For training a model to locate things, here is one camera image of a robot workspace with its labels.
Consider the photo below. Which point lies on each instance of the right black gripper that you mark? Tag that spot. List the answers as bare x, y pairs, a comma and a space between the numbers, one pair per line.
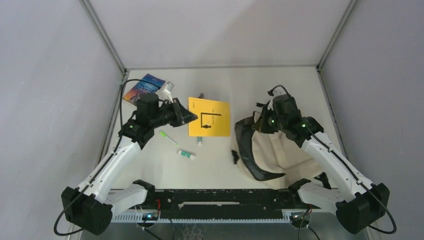
260, 124

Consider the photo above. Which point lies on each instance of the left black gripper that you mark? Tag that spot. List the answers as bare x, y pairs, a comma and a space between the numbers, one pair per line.
183, 115

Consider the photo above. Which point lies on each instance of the Jane Eyre paperback book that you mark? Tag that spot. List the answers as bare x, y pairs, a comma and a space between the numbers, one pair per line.
147, 84

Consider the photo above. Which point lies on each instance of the beige canvas backpack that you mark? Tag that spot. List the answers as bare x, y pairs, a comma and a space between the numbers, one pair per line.
272, 159

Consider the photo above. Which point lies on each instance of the yellow notebook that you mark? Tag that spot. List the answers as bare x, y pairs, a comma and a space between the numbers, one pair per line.
213, 118

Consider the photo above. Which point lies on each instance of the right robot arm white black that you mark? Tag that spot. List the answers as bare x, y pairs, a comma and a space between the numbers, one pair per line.
356, 201

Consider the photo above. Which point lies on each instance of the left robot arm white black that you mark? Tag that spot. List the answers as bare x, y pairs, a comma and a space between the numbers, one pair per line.
89, 205

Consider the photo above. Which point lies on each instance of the green pen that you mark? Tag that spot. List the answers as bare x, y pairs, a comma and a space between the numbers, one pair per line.
162, 133

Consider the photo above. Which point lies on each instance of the green white glue stick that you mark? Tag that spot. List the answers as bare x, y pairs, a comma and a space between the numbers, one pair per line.
187, 154

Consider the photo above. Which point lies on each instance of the black mounting base rail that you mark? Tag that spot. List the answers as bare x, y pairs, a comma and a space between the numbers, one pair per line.
222, 203

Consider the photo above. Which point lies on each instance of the white slotted cable duct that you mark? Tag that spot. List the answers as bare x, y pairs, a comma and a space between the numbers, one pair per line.
153, 217

